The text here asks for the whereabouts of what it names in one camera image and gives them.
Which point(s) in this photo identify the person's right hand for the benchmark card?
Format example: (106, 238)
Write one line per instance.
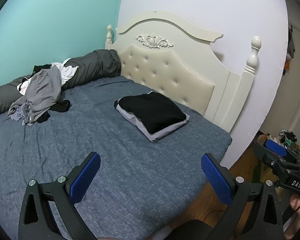
(295, 224)

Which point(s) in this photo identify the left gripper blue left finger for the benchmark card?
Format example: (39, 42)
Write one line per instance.
(36, 220)

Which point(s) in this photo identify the folded light grey garment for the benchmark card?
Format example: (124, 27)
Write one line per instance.
(156, 125)

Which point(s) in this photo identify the black knit sweater white trim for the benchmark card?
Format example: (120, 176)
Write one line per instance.
(147, 103)

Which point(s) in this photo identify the white shirt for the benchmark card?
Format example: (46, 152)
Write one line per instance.
(66, 73)

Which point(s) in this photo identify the cream tufted headboard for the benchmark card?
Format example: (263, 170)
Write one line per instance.
(165, 52)

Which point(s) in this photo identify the dark grey rolled duvet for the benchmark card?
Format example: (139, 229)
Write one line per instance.
(95, 65)

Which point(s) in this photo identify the blue-grey crumpled cloth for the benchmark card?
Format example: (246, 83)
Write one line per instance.
(19, 113)

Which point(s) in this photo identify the grey t-shirt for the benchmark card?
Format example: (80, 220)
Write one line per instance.
(43, 92)

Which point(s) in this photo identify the blue patterned bed sheet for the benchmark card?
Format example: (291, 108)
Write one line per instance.
(141, 185)

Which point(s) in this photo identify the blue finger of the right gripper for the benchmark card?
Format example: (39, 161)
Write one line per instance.
(276, 148)

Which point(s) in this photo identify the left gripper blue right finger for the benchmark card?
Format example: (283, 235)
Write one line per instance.
(264, 220)

